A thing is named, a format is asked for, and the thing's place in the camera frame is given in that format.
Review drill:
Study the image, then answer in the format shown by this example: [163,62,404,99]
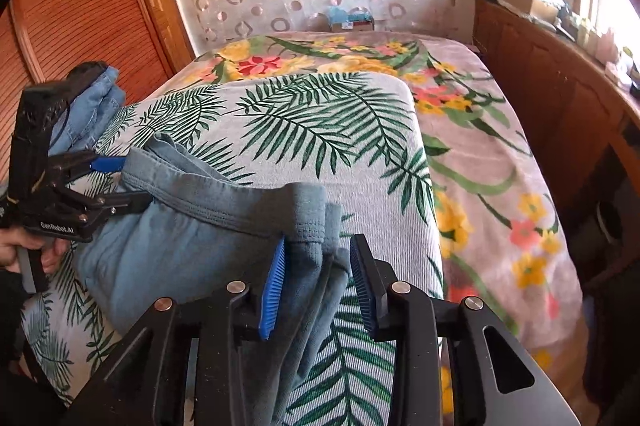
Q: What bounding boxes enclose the grey-blue pants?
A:
[75,131,354,426]

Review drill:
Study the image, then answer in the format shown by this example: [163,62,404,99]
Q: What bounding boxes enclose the dark chair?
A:
[570,186,640,403]

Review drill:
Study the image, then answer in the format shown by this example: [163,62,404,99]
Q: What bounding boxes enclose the blue plastic packet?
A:
[327,5,374,25]

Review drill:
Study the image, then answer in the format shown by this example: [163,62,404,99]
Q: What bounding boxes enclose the blue denim jeans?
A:
[47,66,127,157]

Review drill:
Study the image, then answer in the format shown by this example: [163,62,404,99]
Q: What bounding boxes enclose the person's left forearm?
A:
[0,267,67,426]

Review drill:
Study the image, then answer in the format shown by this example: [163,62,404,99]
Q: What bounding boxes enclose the white bottle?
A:
[577,19,601,53]

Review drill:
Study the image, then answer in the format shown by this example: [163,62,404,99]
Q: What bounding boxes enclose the wooden wardrobe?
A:
[0,0,197,187]

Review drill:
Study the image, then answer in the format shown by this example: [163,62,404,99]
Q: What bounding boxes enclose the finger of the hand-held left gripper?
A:
[50,176,154,224]
[47,149,129,181]

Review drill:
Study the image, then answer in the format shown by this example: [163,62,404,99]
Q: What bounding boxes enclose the person's left hand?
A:
[0,226,71,275]

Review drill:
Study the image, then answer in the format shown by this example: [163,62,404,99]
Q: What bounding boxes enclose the leaf print blanket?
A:
[20,71,447,426]

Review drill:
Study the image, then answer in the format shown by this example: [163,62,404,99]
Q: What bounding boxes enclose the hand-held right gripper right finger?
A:
[349,233,581,426]

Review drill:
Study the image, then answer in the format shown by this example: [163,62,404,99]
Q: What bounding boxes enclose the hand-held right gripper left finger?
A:
[62,236,289,426]

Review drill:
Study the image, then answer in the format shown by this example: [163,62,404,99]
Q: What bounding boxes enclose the floral blanket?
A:
[177,31,584,407]

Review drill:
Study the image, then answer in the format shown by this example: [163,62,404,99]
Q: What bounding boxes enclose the small cardboard box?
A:
[330,19,376,33]

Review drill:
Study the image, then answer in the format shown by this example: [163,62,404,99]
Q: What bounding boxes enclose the pink bottle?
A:
[599,29,620,63]

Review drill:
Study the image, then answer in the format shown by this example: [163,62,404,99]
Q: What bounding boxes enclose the wooden cabinet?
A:
[472,0,640,287]

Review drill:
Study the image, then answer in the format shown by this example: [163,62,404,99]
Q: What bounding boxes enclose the tan cardboard box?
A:
[505,0,562,21]

